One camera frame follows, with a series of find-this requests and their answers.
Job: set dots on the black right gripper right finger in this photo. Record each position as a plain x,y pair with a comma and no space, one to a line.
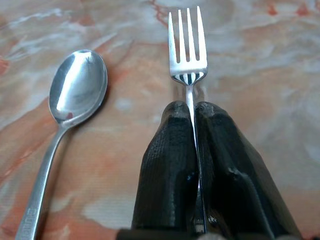
232,170

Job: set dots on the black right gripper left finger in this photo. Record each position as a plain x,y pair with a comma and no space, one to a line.
167,162

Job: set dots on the silver metal fork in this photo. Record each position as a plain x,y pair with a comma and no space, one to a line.
188,66

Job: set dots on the silver metal spoon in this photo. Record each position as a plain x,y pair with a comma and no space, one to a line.
77,86

